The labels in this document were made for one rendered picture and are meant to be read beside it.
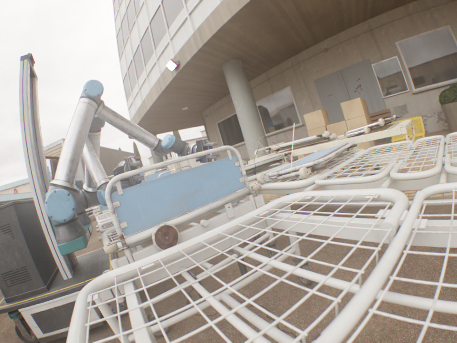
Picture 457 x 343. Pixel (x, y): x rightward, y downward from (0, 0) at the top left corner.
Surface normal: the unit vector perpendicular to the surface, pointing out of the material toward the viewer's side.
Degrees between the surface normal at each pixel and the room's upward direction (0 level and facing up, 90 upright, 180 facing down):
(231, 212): 90
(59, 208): 94
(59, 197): 94
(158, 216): 90
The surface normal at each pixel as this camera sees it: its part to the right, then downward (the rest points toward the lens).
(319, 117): -0.66, 0.24
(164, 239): 0.58, -0.11
